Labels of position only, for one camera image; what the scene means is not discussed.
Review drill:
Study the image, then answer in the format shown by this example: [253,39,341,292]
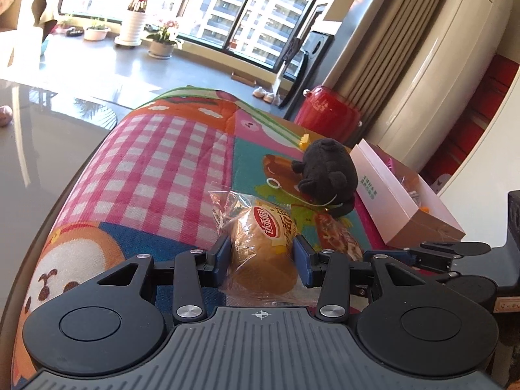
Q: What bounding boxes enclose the round bun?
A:
[210,191,299,302]

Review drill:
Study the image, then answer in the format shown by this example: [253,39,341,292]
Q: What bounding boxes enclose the red snack packet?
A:
[314,213,363,262]

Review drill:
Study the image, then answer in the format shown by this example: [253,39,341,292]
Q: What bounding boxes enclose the pink cardboard box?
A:
[350,140,465,248]

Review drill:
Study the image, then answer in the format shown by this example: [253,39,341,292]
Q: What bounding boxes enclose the white door panel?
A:
[439,77,520,247]

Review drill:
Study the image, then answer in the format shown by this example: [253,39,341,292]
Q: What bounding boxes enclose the black plush toy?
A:
[291,138,359,218]

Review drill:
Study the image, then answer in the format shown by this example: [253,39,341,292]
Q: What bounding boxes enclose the colourful cartoon play mat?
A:
[9,84,392,387]

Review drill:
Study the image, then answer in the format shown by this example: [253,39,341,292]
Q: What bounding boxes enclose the red round stool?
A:
[294,85,361,144]

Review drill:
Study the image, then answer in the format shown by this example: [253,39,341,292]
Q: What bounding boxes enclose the pink slippers on floor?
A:
[252,86,280,106]

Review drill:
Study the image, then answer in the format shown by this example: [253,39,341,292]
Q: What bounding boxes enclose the white standing air conditioner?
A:
[365,0,514,172]

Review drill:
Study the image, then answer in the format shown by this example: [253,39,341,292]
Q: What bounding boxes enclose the beige striped curtain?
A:
[319,0,440,125]

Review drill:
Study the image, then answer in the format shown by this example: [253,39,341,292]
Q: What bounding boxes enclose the low white planter dish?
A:
[84,26,111,41]

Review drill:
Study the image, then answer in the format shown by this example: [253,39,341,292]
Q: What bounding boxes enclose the tall plant in white pot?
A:
[114,0,148,47]

